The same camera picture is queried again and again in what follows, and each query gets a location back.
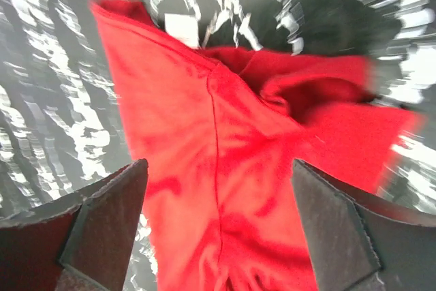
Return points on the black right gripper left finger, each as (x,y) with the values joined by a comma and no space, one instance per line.
(81,241)

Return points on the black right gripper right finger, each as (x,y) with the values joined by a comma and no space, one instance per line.
(359,241)

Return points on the red t-shirt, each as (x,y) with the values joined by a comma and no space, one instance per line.
(220,128)

